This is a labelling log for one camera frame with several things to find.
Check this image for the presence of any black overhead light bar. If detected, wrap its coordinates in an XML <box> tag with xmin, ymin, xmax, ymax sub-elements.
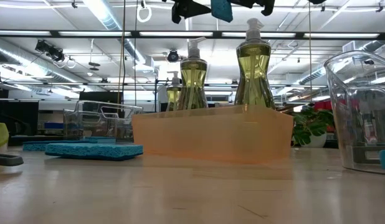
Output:
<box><xmin>0</xmin><ymin>30</ymin><xmax>385</xmax><ymax>40</ymax></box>

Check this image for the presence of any black monitor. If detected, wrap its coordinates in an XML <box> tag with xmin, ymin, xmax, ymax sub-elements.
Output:
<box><xmin>78</xmin><ymin>91</ymin><xmax>124</xmax><ymax>106</ymax></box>

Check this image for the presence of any green potted plant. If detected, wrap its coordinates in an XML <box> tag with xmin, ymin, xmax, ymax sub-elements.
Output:
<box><xmin>292</xmin><ymin>105</ymin><xmax>336</xmax><ymax>149</ymax></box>

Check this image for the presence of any clear plastic bin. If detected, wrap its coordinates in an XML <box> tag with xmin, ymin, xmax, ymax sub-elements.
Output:
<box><xmin>63</xmin><ymin>100</ymin><xmax>144</xmax><ymax>144</ymax></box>
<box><xmin>323</xmin><ymin>50</ymin><xmax>385</xmax><ymax>175</ymax></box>

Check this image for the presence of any white cable loop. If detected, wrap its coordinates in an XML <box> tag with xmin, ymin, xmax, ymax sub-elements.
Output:
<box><xmin>136</xmin><ymin>5</ymin><xmax>153</xmax><ymax>24</ymax></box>

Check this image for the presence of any hanging black cable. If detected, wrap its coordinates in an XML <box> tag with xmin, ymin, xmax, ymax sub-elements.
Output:
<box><xmin>133</xmin><ymin>0</ymin><xmax>139</xmax><ymax>106</ymax></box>
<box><xmin>308</xmin><ymin>0</ymin><xmax>313</xmax><ymax>105</ymax></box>
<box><xmin>117</xmin><ymin>0</ymin><xmax>126</xmax><ymax>106</ymax></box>

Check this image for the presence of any black ceiling camera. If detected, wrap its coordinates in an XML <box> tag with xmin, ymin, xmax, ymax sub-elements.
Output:
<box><xmin>166</xmin><ymin>49</ymin><xmax>180</xmax><ymax>63</ymax></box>
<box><xmin>34</xmin><ymin>39</ymin><xmax>66</xmax><ymax>63</ymax></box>

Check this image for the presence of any silver ceiling duct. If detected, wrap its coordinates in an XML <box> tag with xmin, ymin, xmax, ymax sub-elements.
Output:
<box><xmin>83</xmin><ymin>0</ymin><xmax>146</xmax><ymax>63</ymax></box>

